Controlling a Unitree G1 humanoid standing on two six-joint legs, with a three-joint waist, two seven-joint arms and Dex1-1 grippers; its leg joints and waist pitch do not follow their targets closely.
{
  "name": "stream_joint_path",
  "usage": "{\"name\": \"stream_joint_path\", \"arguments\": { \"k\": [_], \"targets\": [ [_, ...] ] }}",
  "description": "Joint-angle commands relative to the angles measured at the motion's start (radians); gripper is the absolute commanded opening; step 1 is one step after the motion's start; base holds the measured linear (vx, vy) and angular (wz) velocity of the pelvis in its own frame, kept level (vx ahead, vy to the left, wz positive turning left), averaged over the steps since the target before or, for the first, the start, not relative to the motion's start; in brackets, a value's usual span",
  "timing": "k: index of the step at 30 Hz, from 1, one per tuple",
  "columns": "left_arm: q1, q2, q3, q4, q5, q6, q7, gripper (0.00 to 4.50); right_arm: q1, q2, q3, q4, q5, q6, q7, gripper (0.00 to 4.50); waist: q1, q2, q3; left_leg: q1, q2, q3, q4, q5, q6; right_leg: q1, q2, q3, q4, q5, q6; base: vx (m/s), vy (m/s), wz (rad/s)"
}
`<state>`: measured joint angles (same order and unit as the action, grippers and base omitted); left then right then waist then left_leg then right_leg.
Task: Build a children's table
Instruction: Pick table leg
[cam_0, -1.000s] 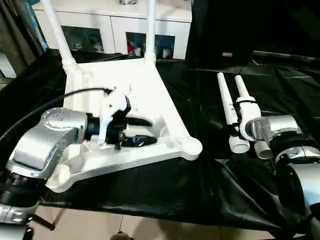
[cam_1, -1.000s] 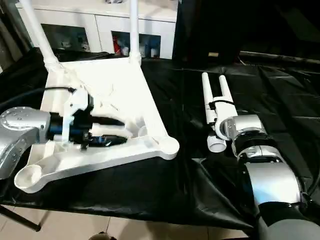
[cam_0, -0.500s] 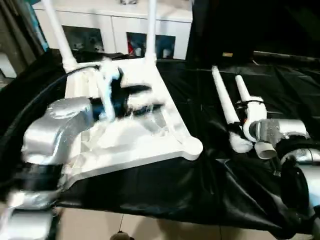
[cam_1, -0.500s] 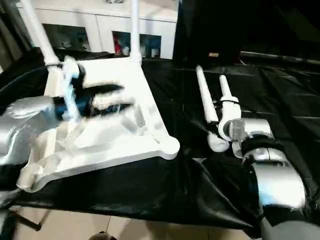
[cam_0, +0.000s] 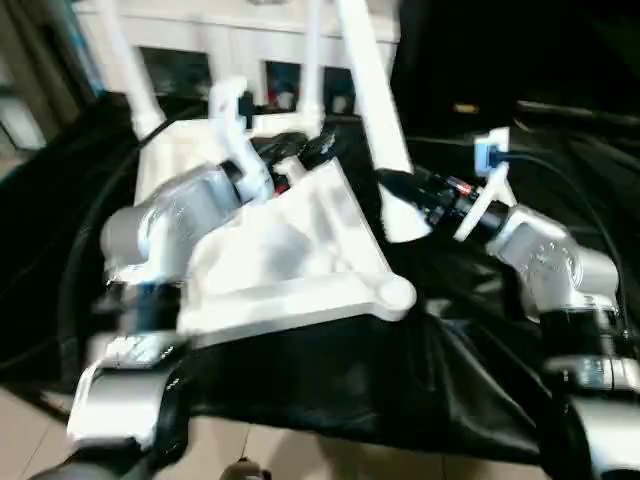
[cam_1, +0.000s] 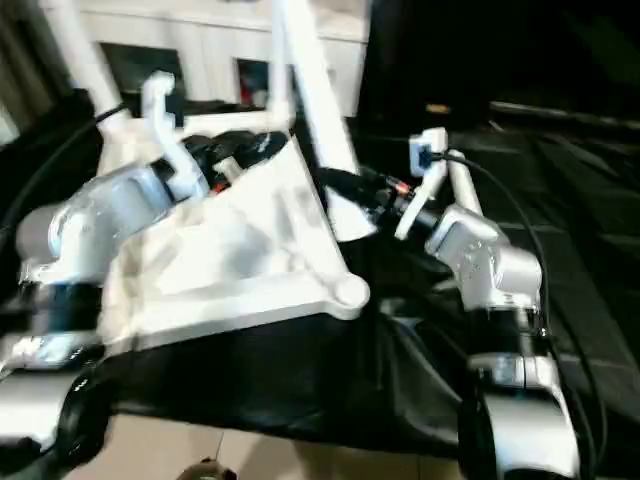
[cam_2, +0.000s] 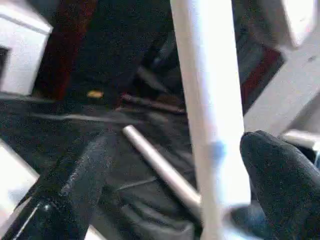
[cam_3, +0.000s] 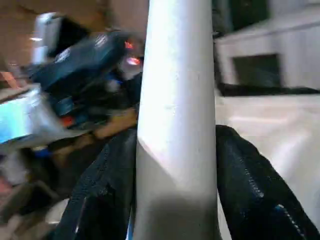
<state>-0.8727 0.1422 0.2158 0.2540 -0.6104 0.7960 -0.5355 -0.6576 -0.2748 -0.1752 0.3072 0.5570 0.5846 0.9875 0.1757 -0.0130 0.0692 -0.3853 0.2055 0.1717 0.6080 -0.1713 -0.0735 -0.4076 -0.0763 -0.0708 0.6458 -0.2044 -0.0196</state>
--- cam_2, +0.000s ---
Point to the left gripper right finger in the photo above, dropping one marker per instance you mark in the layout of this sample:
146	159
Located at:
287	187

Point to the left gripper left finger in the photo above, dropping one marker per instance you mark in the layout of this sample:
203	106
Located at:
70	195

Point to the white plastic table leg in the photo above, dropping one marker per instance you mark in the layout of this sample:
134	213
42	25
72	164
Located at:
210	75
162	167

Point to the black mat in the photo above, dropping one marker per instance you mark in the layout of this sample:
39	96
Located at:
137	130

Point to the small tan block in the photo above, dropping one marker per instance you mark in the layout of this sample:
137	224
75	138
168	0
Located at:
95	94

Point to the long metal rod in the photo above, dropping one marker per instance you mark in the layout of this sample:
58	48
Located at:
155	103

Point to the white cabinet with glass doors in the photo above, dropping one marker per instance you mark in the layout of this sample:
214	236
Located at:
22	50

